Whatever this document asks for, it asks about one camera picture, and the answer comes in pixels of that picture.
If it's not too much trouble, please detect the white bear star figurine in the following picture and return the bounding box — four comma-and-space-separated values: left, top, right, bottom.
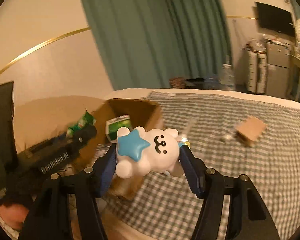
115, 126, 184, 179

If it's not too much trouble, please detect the person's hand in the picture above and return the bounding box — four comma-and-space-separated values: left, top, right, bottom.
0, 203, 29, 231

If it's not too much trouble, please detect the small brown cardboard box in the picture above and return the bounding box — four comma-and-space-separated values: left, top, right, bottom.
235, 116, 267, 147

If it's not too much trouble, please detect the green snack packet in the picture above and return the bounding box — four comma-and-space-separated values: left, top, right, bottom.
66, 110, 96, 137

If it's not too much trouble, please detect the green white medicine box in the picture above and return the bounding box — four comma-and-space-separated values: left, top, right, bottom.
105, 115, 132, 142

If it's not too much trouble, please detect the grey mini fridge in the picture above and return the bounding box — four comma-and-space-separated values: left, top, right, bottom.
266, 42, 290, 98

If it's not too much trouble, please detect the large clear water bottle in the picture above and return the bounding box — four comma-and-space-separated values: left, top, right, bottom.
219, 64, 235, 91

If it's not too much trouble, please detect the white dressing table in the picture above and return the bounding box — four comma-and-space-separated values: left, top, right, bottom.
288, 54, 300, 101

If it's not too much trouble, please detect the white drawer cabinet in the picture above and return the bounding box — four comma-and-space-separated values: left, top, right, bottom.
245, 50, 268, 94

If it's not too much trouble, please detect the green curtain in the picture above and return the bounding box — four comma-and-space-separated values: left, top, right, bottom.
81, 0, 232, 89

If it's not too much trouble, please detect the black wall television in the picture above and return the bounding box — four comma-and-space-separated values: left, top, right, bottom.
255, 2, 295, 37

